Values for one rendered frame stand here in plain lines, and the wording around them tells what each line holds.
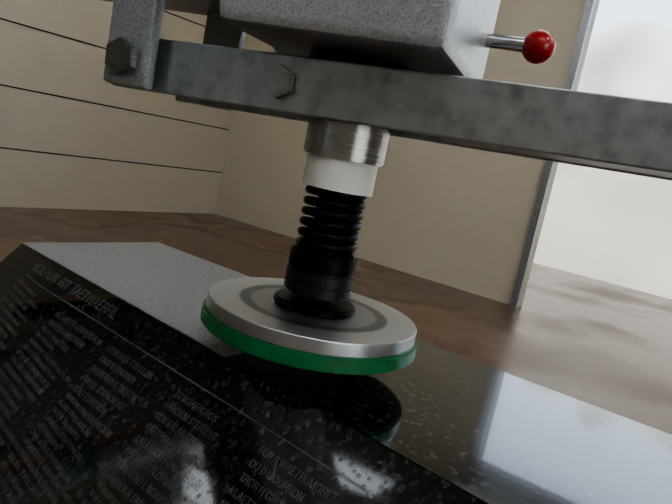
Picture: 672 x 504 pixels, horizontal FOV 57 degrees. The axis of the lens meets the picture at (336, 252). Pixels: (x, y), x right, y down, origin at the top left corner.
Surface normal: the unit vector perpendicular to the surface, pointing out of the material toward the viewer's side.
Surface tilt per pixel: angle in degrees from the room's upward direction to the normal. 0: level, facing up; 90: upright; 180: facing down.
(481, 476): 0
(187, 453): 45
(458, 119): 90
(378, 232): 90
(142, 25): 90
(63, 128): 90
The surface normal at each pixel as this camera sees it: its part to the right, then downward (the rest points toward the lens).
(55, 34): 0.81, 0.25
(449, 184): -0.55, 0.03
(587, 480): 0.19, -0.97
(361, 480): -0.31, -0.68
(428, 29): -0.33, 0.09
